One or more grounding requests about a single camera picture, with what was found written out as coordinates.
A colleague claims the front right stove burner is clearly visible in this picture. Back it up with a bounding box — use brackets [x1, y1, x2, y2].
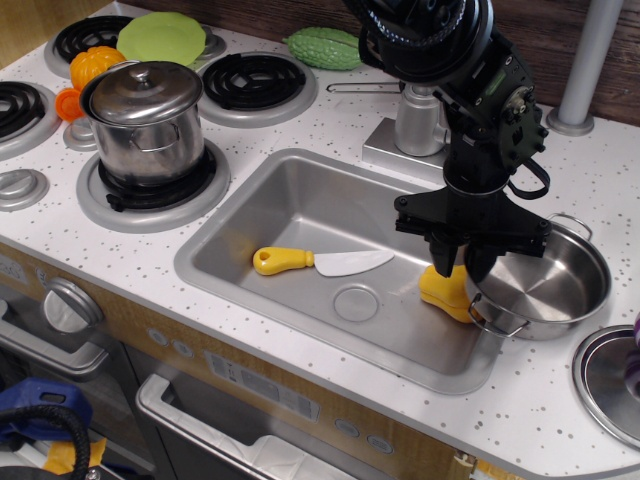
[76, 140, 230, 234]

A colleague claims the blue object lower left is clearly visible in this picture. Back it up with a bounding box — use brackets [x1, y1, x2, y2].
[1, 377, 93, 442]

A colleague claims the silver stove knob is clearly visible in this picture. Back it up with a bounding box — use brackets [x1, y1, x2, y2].
[1, 169, 49, 212]

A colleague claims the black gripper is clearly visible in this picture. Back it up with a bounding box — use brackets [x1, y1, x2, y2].
[394, 145, 551, 285]

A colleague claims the green toy bitter gourd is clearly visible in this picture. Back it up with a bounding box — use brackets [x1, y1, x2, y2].
[283, 27, 361, 71]

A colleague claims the grey dishwasher door handle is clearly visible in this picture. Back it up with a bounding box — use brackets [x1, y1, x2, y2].
[136, 374, 351, 479]

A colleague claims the stove burner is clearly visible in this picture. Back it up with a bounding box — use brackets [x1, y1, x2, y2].
[199, 52, 318, 129]
[1, 81, 61, 161]
[76, 140, 230, 234]
[44, 14, 226, 79]

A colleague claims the front left stove burner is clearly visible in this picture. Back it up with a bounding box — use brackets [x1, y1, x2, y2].
[1, 81, 61, 161]

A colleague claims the steel pot with lid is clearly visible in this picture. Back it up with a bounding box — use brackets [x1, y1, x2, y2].
[80, 61, 205, 186]

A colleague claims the steel lid on counter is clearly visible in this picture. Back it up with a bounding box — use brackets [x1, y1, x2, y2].
[572, 325, 639, 450]

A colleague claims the yellow handled toy knife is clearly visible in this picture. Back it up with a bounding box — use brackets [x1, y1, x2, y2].
[252, 246, 395, 277]

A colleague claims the silver oven knob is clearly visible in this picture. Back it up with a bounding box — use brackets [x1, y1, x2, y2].
[41, 277, 104, 334]

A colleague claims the grey sink basin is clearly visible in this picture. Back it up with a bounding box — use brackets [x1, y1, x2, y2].
[174, 149, 502, 394]

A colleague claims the orange toy pumpkin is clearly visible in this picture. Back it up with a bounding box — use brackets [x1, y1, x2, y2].
[69, 46, 126, 91]

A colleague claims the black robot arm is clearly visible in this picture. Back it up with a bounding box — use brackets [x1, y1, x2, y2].
[348, 1, 551, 281]

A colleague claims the metal wire utensil handle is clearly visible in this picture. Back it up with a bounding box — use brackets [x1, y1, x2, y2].
[326, 82, 403, 94]

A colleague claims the back right stove burner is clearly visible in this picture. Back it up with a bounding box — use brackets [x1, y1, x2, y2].
[199, 52, 318, 129]

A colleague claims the silver toy faucet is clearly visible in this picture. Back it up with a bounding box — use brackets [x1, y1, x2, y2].
[362, 84, 450, 183]

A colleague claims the yellow toy bell pepper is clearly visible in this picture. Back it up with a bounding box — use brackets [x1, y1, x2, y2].
[418, 265, 473, 324]

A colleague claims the grey oven door handle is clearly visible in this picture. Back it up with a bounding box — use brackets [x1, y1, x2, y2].
[1, 300, 110, 377]

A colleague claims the yellow object lower left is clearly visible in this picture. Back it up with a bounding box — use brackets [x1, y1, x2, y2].
[43, 438, 108, 475]

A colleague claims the orange plastic cup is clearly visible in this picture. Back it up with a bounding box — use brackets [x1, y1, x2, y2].
[55, 88, 84, 122]

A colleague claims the green plastic plate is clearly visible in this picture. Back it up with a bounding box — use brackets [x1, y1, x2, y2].
[116, 12, 206, 66]

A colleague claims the grey vertical pole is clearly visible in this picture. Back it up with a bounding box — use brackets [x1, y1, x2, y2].
[546, 0, 624, 137]

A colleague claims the back left stove burner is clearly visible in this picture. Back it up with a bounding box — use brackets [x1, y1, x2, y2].
[44, 14, 226, 79]

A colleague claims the black cable hose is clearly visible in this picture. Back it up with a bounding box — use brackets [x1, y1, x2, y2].
[0, 404, 94, 480]

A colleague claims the steel pan with handles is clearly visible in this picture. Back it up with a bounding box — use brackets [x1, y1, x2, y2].
[465, 213, 611, 340]

